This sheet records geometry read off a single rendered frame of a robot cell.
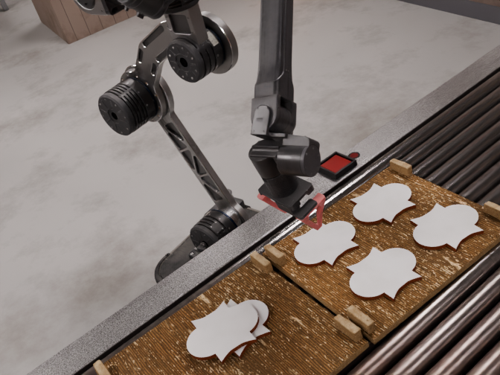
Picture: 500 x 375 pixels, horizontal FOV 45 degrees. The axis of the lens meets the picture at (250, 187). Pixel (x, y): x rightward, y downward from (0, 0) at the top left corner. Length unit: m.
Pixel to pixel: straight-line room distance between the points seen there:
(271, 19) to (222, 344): 0.62
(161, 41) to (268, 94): 1.03
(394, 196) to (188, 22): 0.80
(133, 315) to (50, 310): 1.66
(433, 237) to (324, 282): 0.24
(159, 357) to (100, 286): 1.77
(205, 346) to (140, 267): 1.81
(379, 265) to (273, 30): 0.51
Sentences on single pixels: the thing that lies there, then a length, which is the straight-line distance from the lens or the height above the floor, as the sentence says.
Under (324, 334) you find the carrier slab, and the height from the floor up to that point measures 0.94.
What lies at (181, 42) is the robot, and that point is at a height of 1.20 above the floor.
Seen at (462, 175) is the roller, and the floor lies 0.92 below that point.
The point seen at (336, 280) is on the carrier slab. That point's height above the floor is 0.94.
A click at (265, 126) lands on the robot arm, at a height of 1.29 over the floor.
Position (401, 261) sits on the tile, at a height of 0.95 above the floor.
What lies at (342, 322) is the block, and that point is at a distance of 1.14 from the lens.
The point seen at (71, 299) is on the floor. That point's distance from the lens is 3.00.
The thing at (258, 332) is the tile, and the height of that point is 0.95.
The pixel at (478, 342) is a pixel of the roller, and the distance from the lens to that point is 1.16.
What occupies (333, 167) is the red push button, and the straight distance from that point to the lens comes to 1.57.
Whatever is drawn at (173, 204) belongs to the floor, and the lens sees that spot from 3.28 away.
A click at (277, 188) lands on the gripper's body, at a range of 1.13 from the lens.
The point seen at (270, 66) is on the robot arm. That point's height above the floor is 1.36.
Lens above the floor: 1.83
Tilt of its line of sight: 35 degrees down
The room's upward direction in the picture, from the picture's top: 17 degrees counter-clockwise
